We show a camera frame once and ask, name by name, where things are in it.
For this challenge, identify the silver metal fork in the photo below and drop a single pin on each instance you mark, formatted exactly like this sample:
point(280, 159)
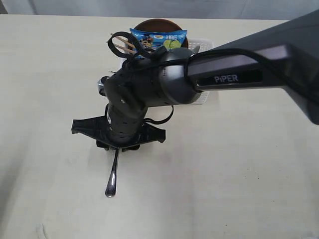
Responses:
point(111, 187)

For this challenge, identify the dark brown round plate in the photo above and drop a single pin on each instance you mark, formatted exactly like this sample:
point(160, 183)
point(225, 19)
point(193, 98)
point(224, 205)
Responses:
point(160, 25)

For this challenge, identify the brown wooden chopstick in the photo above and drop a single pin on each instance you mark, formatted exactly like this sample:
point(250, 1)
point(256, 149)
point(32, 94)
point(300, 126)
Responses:
point(123, 49)
point(125, 41)

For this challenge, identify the white plastic lattice basket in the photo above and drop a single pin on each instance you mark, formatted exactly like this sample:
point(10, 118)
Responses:
point(199, 47)

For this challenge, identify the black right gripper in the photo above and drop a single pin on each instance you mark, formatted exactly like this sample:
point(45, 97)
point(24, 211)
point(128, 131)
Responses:
point(114, 129)

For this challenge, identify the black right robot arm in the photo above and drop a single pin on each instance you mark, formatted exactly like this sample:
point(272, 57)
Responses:
point(285, 56)

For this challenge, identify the blue potato chips bag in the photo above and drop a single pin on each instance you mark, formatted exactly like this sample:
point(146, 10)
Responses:
point(153, 40)

